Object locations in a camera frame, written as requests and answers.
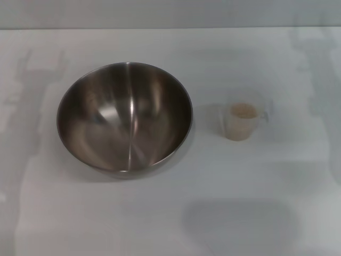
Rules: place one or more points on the stainless steel mixing bowl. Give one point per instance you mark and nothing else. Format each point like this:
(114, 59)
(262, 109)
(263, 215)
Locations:
(125, 120)

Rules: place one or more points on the clear plastic measuring cup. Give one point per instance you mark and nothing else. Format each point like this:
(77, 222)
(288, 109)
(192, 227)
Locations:
(263, 114)

